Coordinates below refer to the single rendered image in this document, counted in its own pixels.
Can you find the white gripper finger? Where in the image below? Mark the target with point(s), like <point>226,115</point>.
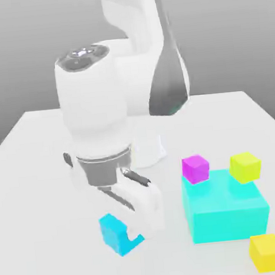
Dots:
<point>134,230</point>

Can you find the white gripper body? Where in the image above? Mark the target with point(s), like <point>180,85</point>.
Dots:
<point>146,207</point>

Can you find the small blue cube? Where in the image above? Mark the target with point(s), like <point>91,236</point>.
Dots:
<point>114,236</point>

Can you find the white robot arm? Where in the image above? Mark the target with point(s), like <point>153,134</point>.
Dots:
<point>91,104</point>

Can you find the small magenta cube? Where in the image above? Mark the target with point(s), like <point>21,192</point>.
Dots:
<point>195,169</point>

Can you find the small lime cube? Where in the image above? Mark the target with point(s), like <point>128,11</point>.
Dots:
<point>245,168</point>

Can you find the small yellow cube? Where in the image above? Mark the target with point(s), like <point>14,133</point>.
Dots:
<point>267,254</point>

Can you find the large cyan box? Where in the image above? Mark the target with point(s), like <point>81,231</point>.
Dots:
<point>228,216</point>

